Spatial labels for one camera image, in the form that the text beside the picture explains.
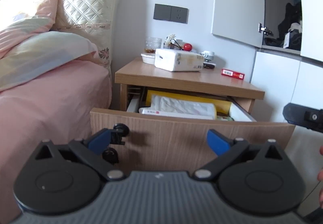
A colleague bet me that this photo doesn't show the wooden drawer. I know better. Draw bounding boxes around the wooden drawer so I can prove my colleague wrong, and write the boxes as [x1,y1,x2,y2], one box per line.
[87,89,294,173]

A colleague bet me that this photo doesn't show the grey wall socket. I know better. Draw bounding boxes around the grey wall socket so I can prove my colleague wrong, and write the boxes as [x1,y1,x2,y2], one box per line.
[153,4,188,24]

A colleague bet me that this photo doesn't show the pink bed sheet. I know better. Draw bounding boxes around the pink bed sheet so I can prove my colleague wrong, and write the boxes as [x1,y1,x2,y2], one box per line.
[1,60,112,223]

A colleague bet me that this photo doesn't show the white flower diffuser bottle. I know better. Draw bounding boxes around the white flower diffuser bottle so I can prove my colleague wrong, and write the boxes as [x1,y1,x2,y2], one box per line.
[163,34,182,49]

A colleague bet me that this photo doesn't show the white round device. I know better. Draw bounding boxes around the white round device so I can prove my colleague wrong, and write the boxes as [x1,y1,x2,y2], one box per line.
[200,50,215,62]

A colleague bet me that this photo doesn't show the person's right hand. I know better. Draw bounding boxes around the person's right hand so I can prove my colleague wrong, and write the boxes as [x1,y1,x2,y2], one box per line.
[317,146,323,209]

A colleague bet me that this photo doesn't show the white plastic bag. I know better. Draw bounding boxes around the white plastic bag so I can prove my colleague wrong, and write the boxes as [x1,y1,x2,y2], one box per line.
[151,94,217,120]

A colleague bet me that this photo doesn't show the pastel striped pillow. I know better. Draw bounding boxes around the pastel striped pillow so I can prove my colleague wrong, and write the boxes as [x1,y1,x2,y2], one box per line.
[1,32,98,91]

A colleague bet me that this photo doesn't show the white cabinet door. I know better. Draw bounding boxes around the white cabinet door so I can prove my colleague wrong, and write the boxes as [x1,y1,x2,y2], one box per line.
[212,0,265,48]

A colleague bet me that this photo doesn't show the pink pillow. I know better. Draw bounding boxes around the pink pillow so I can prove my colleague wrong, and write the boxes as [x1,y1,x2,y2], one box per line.
[1,0,58,58]

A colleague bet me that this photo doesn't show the cream quilted headboard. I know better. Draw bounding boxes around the cream quilted headboard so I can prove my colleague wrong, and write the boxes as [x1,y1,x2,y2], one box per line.
[52,0,118,70]

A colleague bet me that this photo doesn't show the red flat box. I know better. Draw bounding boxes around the red flat box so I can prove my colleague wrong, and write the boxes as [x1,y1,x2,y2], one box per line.
[221,69,245,80]

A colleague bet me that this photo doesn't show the wooden nightstand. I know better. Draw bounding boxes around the wooden nightstand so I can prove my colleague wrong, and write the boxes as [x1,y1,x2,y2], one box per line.
[114,58,265,113]

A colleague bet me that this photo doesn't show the yellow envelope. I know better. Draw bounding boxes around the yellow envelope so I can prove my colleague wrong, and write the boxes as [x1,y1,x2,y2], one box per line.
[145,89,232,115]

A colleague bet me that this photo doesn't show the glass jar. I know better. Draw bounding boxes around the glass jar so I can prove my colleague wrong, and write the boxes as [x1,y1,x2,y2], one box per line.
[144,37,162,53]

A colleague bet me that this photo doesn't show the white tissue pack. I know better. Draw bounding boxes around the white tissue pack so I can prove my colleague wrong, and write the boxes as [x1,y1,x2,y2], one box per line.
[154,48,204,72]

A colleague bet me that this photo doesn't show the red apple ornament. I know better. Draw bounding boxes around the red apple ornament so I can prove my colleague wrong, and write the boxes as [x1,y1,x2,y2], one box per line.
[182,43,193,52]

